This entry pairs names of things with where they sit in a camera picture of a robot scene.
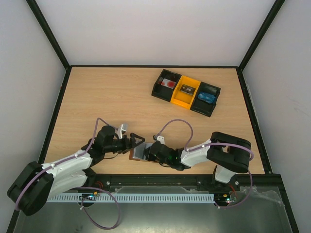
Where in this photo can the black bin right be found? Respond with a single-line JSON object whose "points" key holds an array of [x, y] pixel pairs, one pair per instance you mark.
{"points": [[202, 107]]}

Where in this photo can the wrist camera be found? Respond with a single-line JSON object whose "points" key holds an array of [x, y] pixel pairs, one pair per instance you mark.
{"points": [[159, 138], [122, 129]]}

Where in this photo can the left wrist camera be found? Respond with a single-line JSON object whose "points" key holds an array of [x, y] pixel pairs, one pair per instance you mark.
{"points": [[122, 129]]}

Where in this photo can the blue credit card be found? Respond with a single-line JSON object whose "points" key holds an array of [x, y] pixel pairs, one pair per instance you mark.
{"points": [[206, 97]]}

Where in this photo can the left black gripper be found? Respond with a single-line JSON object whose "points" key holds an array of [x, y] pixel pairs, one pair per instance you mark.
{"points": [[128, 145]]}

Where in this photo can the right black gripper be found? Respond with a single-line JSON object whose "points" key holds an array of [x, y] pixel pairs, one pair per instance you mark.
{"points": [[149, 152]]}

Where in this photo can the black bin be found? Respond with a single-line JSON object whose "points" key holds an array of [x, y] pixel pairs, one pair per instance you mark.
{"points": [[162, 92], [202, 107]]}

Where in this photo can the red white card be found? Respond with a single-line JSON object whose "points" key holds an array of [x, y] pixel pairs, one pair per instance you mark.
{"points": [[166, 83]]}

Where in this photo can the blue slotted cable duct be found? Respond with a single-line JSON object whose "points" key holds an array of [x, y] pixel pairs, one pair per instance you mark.
{"points": [[135, 198]]}

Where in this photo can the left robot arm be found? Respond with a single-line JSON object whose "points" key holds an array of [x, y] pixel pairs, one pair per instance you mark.
{"points": [[37, 183]]}

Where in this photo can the black bin left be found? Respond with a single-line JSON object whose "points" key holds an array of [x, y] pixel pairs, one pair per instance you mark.
{"points": [[162, 92]]}

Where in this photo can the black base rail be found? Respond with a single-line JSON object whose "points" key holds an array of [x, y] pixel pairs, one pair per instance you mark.
{"points": [[197, 182]]}

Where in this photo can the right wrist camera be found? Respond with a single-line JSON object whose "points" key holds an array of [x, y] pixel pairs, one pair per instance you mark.
{"points": [[159, 138]]}

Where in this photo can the brown leather card holder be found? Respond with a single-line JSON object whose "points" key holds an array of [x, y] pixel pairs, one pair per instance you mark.
{"points": [[137, 153]]}

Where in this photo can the yellow bin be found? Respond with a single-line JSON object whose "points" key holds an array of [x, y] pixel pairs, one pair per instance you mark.
{"points": [[182, 99]]}

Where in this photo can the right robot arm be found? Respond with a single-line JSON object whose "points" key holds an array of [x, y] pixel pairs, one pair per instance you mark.
{"points": [[230, 154]]}

